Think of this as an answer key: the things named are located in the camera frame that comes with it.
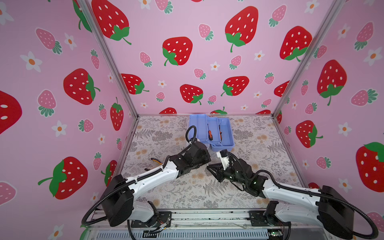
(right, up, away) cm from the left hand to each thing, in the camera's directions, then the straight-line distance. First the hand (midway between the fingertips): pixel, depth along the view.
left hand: (212, 154), depth 79 cm
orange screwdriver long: (0, +10, +20) cm, 22 cm away
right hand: (-3, -6, -4) cm, 8 cm away
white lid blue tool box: (+4, +11, +22) cm, 25 cm away
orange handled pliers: (+9, +10, +31) cm, 34 cm away
